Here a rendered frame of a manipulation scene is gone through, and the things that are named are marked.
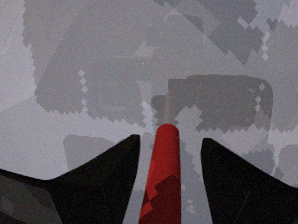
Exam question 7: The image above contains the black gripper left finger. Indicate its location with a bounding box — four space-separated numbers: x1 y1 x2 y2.
0 133 141 224

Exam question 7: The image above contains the red peg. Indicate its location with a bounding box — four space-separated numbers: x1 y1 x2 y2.
138 124 182 224

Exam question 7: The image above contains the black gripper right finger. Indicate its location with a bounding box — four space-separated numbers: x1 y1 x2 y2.
200 139 298 224

